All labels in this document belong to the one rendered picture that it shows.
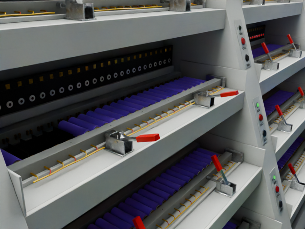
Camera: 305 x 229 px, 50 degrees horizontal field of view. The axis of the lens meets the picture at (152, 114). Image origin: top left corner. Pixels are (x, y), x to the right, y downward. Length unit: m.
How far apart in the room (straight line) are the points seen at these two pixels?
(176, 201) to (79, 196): 0.29
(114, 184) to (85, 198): 0.05
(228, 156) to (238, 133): 0.07
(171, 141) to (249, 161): 0.36
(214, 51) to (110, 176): 0.49
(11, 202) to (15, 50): 0.17
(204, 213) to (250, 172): 0.21
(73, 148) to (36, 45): 0.15
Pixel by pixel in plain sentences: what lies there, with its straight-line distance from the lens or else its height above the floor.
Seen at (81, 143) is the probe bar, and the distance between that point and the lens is 0.49.
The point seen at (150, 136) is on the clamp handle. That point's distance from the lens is 0.45.
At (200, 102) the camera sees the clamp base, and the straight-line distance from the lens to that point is 0.70.
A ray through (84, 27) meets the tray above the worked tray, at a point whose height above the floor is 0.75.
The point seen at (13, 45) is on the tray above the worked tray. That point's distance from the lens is 0.41.
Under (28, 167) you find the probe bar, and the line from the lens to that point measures 0.45.
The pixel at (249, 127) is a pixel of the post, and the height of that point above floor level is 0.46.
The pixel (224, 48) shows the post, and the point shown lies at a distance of 0.84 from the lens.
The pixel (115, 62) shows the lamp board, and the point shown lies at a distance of 0.71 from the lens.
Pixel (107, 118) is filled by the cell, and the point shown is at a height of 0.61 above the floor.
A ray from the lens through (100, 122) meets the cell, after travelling 0.56.
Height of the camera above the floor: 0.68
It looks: 8 degrees down
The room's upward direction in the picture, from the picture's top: 16 degrees counter-clockwise
